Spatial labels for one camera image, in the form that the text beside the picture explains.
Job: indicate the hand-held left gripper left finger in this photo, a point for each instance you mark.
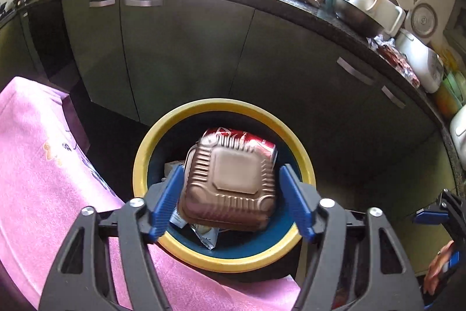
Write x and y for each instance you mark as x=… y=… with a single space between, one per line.
x=165 y=205

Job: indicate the green kitchen cabinets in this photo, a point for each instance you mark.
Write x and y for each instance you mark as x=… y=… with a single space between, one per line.
x=182 y=52

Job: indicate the silver snack wrapper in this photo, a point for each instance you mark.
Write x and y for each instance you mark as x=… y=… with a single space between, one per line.
x=205 y=236

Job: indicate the white appliance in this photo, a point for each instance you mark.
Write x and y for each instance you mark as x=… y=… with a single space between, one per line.
x=459 y=136

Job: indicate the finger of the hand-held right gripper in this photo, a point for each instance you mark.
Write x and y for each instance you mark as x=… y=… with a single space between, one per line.
x=429 y=216

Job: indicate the green and yellow containers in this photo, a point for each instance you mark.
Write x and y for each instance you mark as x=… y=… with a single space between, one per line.
x=451 y=96

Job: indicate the beige small carton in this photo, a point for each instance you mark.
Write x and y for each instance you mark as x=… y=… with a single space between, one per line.
x=174 y=169

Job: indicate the red soda can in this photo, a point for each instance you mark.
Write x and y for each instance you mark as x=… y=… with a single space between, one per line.
x=247 y=141

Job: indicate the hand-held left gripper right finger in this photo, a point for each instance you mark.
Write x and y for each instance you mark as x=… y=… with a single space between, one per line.
x=296 y=205

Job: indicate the round steel lid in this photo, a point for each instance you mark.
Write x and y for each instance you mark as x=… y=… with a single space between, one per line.
x=422 y=21

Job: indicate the person's right hand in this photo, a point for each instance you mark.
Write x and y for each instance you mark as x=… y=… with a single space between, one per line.
x=438 y=269

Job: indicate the blue bin with yellow rim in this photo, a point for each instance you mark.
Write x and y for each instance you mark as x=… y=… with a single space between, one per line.
x=251 y=248

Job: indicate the steel basin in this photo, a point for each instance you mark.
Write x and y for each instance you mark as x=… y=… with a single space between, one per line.
x=355 y=17

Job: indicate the dark kitchen countertop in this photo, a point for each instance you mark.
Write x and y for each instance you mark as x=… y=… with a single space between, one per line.
x=327 y=19

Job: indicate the brown plastic food container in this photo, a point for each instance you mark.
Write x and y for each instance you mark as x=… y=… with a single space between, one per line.
x=233 y=183

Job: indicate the white rice cooker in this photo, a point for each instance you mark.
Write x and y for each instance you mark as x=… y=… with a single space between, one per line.
x=422 y=61

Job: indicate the pink tablecloth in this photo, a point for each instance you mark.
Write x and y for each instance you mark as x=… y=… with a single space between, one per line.
x=36 y=158

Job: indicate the red patterned bag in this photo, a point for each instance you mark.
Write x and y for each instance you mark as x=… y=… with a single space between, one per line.
x=395 y=59

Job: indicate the white plastic container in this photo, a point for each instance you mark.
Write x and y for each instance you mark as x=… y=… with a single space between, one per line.
x=393 y=17

